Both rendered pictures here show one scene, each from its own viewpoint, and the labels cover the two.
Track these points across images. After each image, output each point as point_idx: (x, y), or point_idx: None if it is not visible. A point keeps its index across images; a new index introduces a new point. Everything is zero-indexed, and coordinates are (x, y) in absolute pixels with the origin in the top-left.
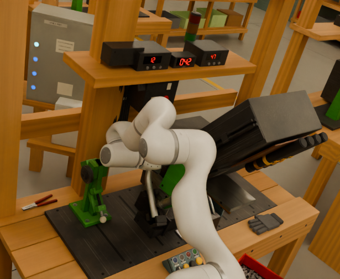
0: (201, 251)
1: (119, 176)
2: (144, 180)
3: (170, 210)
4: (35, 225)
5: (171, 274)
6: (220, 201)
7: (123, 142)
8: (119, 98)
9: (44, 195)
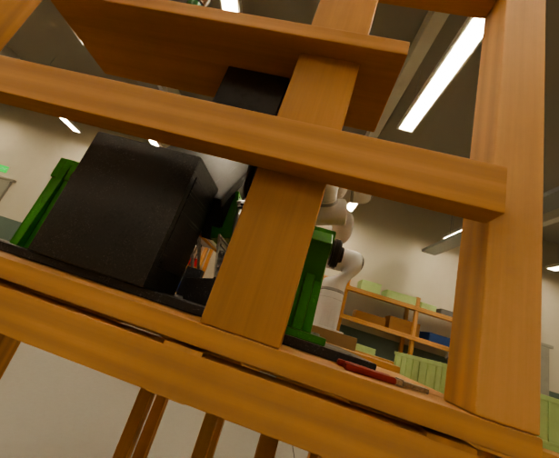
0: None
1: (139, 301)
2: (154, 276)
3: (179, 296)
4: None
5: (359, 253)
6: (216, 244)
7: (344, 194)
8: None
9: (362, 376)
